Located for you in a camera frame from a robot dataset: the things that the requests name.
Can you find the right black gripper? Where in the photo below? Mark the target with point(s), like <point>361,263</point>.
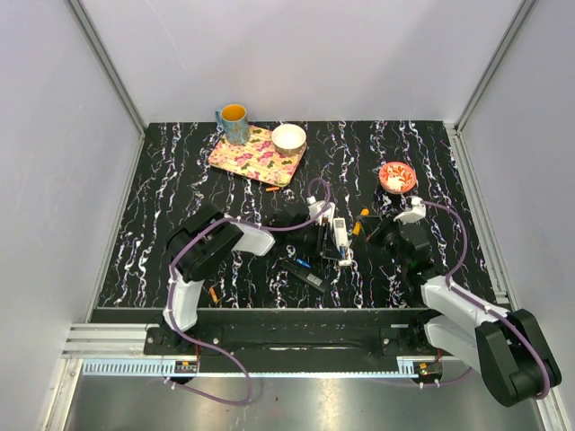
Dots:
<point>375,227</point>

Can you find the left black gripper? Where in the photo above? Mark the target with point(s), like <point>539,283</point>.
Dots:
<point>323,246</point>

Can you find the white remote blue batteries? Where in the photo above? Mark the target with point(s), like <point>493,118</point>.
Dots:
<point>340,237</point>

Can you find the black remote orange batteries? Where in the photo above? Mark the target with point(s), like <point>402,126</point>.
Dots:
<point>305,274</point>

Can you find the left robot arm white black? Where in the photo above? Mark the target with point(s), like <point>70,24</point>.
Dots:
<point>200,244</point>

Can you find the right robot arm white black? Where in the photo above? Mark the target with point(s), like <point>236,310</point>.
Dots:
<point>506,348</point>

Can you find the red patterned small dish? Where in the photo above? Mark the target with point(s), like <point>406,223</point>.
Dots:
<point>397,177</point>

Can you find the pink floral tray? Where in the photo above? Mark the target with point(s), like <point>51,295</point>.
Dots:
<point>258,159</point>

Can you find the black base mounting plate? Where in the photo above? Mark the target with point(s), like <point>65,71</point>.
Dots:
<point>295,341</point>

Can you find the white ceramic bowl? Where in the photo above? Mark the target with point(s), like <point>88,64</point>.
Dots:
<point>288,139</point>

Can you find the blue floral mug orange inside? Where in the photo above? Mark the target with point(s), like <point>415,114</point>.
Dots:
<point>233,120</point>

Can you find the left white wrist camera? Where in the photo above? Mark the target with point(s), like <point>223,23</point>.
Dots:
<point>317,207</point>

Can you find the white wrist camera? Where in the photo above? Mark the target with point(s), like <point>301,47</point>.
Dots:
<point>415,213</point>
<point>317,207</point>

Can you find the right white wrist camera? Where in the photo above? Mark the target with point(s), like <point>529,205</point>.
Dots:
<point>415,213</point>

